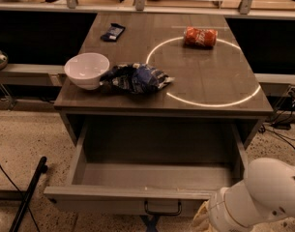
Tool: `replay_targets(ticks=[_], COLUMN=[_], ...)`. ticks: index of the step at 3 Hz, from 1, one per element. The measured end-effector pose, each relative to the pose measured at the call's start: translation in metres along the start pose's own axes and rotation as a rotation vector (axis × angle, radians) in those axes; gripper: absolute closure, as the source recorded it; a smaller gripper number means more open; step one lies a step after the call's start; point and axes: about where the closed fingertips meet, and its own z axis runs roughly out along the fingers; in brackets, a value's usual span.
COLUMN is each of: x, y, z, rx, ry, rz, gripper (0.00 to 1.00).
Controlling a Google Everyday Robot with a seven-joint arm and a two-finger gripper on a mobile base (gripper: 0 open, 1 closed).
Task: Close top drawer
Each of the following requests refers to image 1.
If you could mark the blue crumpled chip bag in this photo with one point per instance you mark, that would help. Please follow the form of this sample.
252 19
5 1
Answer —
136 78

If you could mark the grey horizontal rail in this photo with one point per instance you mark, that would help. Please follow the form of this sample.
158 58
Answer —
33 75

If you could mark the white bowl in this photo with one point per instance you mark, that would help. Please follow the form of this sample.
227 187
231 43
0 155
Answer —
85 70

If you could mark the grey top drawer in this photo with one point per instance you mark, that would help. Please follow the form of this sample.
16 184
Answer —
150 165

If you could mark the orange soda can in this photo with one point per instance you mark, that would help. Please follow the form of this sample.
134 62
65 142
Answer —
200 37

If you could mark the foam-covered gripper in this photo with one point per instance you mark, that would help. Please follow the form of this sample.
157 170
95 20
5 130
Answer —
224 211

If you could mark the dark blue snack bar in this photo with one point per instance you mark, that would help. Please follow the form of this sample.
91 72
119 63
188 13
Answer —
113 33

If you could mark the blue tape cross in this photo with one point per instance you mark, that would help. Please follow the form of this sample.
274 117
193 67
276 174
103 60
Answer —
150 223

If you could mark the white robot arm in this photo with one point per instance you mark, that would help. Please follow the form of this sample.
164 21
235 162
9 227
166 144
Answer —
266 194

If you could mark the black pole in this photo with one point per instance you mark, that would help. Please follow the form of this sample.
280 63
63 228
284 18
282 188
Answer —
26 197

